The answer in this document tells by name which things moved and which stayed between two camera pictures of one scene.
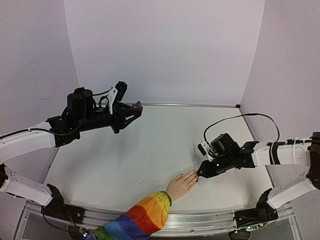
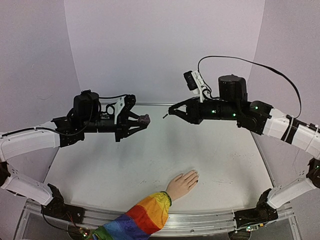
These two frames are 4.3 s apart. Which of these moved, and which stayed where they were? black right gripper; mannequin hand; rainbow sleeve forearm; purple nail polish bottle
Moved: purple nail polish bottle; black right gripper
Stayed: rainbow sleeve forearm; mannequin hand
